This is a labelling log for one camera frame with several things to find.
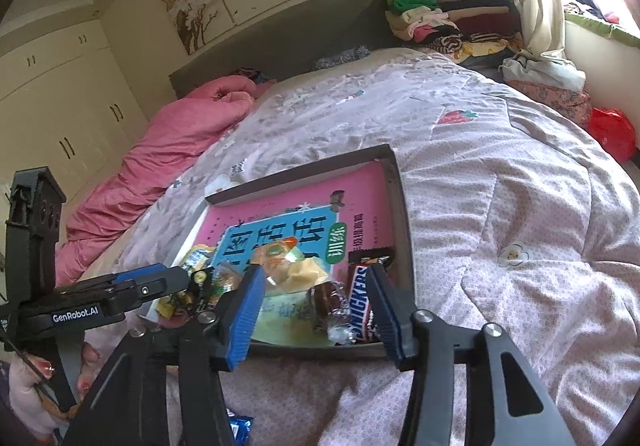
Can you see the Snickers chocolate bar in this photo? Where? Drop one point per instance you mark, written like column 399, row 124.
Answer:
column 360, row 311

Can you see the pink and blue book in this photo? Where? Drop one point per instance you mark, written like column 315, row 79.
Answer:
column 329, row 216

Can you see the pink blanket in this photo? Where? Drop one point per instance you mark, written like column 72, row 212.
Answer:
column 174, row 139

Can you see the light green pastry pack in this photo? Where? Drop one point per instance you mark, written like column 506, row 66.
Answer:
column 285, row 317

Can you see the blue snack pack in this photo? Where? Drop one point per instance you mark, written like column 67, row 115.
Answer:
column 240, row 426

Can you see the red plastic bag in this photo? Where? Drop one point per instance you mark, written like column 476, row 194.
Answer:
column 615, row 133

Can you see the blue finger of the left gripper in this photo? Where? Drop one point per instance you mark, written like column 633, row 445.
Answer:
column 137, row 273

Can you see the small dark roll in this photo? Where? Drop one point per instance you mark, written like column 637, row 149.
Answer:
column 330, row 312

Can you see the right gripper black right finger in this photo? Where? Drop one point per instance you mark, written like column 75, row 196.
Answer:
column 392, row 312

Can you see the dark shallow cardboard box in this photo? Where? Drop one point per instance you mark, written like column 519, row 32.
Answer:
column 400, row 271

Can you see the pile of folded clothes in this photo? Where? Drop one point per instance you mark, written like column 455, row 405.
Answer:
column 473, row 33

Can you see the black cartoon snack pack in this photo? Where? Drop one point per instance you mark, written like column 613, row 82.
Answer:
column 200, row 294

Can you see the cream wardrobe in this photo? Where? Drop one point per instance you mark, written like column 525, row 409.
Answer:
column 66, row 105

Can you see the dark grey headboard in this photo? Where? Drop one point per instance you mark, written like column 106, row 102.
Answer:
column 290, row 42

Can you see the floral mauve quilt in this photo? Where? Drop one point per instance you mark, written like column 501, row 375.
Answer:
column 516, row 214

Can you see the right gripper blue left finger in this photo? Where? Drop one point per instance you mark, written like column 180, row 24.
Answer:
column 237, row 313

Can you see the clear pack brown rice cakes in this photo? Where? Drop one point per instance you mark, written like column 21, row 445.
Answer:
column 225, row 278

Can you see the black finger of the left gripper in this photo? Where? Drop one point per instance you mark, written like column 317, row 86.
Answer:
column 132, row 294

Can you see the yellow Alpenliebe candy pack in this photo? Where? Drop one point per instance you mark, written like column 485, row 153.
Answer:
column 197, row 258

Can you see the orange bread pack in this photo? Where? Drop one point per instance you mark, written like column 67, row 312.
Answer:
column 276, row 257

